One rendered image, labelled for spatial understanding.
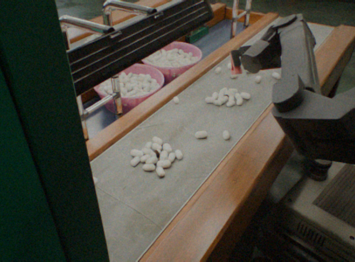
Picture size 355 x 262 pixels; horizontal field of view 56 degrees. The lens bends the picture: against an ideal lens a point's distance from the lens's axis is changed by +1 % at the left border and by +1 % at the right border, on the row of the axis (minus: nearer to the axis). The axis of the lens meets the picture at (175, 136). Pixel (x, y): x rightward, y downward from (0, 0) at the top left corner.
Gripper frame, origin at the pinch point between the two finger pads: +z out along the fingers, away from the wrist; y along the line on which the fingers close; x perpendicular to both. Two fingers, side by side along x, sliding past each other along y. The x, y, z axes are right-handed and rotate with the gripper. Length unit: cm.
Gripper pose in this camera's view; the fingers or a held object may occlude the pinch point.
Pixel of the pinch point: (247, 69)
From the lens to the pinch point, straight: 104.7
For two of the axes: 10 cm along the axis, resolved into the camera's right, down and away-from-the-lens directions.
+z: -1.7, 2.4, 9.6
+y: 9.6, -1.7, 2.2
